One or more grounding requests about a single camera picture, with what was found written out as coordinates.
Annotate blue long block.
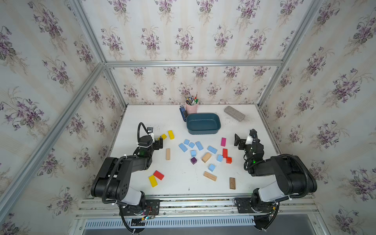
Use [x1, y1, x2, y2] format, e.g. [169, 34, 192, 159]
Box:
[207, 146, 217, 154]
[195, 142, 204, 151]
[179, 143, 188, 152]

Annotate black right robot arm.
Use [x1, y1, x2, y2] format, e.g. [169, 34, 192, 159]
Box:
[234, 129, 317, 205]

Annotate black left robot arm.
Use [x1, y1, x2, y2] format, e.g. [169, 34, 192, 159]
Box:
[90, 122, 163, 210]

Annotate pale wood long block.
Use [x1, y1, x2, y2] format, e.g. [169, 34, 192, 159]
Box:
[165, 148, 171, 161]

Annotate yellow block upright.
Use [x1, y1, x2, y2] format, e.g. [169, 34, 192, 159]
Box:
[168, 130, 175, 140]

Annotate magenta block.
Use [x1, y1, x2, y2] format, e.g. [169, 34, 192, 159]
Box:
[221, 138, 227, 147]

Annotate red long block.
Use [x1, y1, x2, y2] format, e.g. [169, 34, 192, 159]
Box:
[222, 148, 228, 158]

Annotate grey stone brick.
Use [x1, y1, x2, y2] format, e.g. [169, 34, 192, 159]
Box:
[224, 106, 245, 122]

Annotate red block front left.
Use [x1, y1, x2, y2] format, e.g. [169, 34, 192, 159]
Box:
[153, 170, 165, 181]

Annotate tan wood block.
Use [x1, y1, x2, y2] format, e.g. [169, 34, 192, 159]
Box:
[201, 153, 212, 163]

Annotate yellow block front left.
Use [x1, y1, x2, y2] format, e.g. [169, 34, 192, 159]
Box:
[149, 175, 158, 188]

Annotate purple cube block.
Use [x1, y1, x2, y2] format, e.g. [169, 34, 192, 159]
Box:
[191, 157, 197, 165]

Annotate dark brown wood block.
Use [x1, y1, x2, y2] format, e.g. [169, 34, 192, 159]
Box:
[229, 177, 236, 190]

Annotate teal plastic bin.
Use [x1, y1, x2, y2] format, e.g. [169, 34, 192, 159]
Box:
[186, 113, 221, 135]

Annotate stamped wood long block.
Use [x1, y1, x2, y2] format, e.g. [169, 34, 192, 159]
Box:
[203, 171, 217, 181]

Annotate pink pen cup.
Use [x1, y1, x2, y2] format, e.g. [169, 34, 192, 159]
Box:
[185, 101, 198, 115]

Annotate pens in cup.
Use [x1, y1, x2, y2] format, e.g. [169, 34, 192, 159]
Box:
[186, 93, 198, 106]

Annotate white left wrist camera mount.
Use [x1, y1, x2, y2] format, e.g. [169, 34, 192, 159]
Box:
[147, 127, 155, 142]

